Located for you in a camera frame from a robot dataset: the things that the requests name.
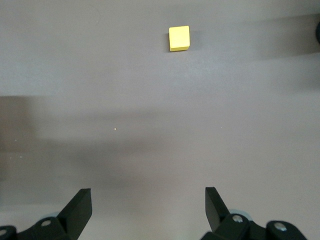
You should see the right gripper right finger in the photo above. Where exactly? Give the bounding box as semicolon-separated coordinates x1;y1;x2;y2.
199;186;307;240

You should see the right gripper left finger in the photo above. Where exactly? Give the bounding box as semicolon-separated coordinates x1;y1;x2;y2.
0;188;93;240

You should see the yellow block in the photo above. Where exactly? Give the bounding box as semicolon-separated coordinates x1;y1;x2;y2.
168;25;191;53

